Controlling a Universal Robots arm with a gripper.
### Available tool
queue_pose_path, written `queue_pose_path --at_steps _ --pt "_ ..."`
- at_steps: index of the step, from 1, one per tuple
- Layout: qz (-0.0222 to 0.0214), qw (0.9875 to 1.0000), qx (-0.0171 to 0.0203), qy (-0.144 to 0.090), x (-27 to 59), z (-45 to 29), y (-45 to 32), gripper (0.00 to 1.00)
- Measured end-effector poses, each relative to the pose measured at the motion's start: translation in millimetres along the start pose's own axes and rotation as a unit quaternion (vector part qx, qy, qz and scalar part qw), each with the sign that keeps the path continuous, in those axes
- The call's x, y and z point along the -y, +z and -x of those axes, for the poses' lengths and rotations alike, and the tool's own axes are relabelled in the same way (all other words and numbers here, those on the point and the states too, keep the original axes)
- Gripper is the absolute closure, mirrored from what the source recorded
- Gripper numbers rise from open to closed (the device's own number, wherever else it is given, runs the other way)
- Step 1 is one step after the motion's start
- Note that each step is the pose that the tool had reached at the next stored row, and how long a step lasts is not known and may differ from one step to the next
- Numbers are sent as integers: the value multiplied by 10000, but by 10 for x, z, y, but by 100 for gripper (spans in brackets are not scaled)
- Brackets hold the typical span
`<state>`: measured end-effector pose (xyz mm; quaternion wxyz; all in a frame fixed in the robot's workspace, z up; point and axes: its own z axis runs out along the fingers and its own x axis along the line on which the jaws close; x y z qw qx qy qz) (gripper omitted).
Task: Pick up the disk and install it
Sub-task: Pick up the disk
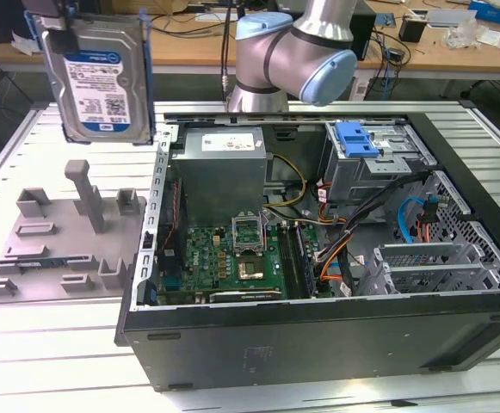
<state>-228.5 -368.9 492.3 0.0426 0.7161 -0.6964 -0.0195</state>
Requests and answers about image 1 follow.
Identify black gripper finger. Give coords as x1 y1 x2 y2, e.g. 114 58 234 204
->
38 0 79 55

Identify hard disk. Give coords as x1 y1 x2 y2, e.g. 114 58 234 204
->
22 6 156 146

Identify orange red power wire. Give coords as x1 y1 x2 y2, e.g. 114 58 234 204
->
416 200 440 244

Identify metal disk bay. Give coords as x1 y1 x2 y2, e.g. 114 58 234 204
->
359 243 500 298

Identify crumpled white paper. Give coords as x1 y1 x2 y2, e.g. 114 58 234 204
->
10 29 46 56

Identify large black box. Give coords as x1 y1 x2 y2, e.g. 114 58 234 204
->
0 0 116 44

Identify wooden desk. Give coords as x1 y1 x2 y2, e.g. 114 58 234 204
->
0 8 500 104

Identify grey plastic parts rack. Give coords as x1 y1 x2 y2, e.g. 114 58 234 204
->
0 159 150 305

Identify grey power supply unit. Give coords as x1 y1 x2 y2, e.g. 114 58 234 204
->
170 126 269 228

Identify dark RAM stick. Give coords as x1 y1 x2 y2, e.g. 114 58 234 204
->
15 256 69 267

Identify metal socket cover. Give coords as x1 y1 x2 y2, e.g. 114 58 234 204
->
231 213 266 256

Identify green motherboard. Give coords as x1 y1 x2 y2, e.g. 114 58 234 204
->
157 223 319 305

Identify CPU socket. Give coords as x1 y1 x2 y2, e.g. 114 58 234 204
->
236 256 265 281

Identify white labelled box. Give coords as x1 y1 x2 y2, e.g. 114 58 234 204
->
352 77 372 101

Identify black desktop computer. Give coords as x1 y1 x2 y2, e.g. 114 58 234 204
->
352 12 378 61

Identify blue plastic drive latch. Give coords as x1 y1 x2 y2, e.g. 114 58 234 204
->
336 122 381 158

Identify black graphics card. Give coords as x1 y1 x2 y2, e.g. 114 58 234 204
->
208 288 285 305

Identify metal drive cage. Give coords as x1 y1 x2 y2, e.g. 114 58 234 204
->
322 121 438 212

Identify small black box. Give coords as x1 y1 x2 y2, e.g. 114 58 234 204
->
398 12 428 43

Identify pale grey flat box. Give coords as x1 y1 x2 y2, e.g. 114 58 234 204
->
425 9 477 28

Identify black open PC case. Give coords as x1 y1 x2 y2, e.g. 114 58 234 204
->
114 109 500 393

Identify clear plastic bag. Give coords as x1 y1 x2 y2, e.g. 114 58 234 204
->
441 19 484 49

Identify blue cardboard box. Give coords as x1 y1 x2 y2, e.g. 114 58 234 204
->
468 0 500 25

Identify black cable with metal plug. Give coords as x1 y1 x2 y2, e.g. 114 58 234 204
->
219 0 238 102

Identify yellow black power wires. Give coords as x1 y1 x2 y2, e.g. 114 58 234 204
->
262 153 307 212

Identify locking lever wire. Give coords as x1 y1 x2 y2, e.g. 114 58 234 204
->
261 211 272 256

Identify black cable bundle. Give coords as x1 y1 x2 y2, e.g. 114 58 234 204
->
318 170 438 299

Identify orange data wire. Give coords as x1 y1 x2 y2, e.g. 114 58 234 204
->
318 253 346 283

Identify blue data wire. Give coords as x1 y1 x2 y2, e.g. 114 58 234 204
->
397 194 440 244

